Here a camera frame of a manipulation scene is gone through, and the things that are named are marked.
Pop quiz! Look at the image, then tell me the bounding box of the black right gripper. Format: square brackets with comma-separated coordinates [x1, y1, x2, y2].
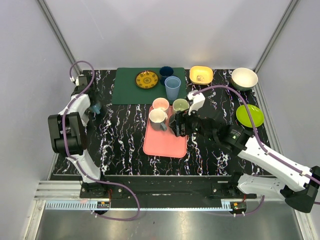
[168, 102, 217, 143]

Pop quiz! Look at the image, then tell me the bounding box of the dark grey mug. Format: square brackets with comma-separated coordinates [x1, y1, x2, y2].
[168, 113, 177, 135]

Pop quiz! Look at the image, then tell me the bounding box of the sage green mug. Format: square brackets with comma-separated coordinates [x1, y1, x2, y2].
[172, 98, 190, 113]

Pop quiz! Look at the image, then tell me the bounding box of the light blue glazed mug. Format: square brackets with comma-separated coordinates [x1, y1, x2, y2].
[90, 101, 102, 115]

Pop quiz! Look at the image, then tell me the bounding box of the white grey mug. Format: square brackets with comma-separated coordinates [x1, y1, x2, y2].
[148, 108, 168, 132]

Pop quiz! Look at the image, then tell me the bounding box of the pink and white mug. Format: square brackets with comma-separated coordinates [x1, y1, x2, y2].
[152, 97, 170, 111]

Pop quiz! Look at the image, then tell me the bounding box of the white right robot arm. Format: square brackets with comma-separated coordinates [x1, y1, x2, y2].
[169, 110, 320, 213]

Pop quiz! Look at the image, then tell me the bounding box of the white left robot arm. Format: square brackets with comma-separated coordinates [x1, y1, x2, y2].
[48, 74, 108, 198]

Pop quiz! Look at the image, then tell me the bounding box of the pink plastic tray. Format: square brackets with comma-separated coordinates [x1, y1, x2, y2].
[143, 118, 188, 159]

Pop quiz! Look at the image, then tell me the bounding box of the light blue plastic cup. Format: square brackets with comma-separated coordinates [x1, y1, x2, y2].
[164, 76, 181, 101]

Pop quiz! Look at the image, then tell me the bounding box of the dark green mat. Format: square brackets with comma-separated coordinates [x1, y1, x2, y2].
[111, 67, 188, 105]

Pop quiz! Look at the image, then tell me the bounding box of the yellow square bowl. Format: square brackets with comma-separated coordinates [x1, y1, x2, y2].
[189, 66, 214, 85]

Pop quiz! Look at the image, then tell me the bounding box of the dark blue cup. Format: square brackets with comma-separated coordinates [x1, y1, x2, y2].
[159, 66, 174, 85]

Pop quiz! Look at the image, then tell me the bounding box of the yellow patterned plate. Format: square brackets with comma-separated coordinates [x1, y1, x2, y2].
[135, 70, 159, 89]

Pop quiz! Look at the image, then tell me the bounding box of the lime green plate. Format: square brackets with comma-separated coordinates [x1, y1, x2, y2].
[235, 104, 265, 128]

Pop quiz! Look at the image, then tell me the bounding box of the white round bowl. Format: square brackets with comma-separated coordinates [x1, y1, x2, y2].
[231, 67, 259, 91]

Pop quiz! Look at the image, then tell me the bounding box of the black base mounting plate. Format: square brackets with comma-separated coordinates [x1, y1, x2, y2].
[79, 175, 257, 210]

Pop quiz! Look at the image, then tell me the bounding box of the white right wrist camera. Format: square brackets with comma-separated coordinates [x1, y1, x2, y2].
[187, 90, 206, 116]

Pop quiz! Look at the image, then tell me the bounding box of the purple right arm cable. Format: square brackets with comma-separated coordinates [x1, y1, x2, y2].
[193, 84, 320, 217]

